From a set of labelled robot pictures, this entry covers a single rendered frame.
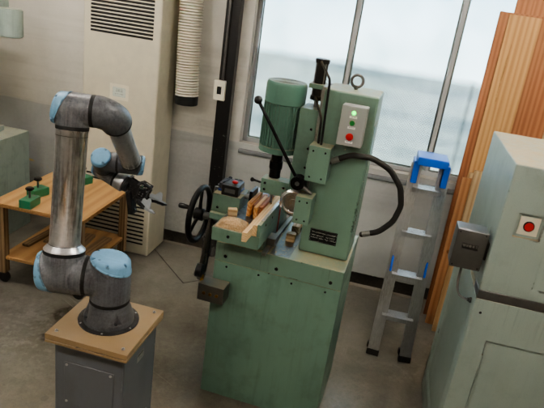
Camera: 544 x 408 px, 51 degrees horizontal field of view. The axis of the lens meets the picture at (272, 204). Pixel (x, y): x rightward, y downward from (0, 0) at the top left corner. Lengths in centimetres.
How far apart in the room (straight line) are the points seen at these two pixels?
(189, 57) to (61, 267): 193
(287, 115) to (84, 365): 127
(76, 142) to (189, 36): 176
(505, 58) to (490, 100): 24
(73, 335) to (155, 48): 201
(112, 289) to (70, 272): 16
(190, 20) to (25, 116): 157
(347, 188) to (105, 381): 121
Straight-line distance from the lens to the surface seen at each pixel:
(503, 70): 357
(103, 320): 224
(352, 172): 236
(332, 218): 244
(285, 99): 238
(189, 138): 401
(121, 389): 229
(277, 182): 252
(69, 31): 430
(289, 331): 259
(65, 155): 211
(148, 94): 373
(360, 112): 224
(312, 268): 242
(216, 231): 240
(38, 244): 385
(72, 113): 209
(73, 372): 235
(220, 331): 270
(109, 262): 216
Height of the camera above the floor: 186
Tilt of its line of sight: 21 degrees down
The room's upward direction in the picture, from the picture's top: 8 degrees clockwise
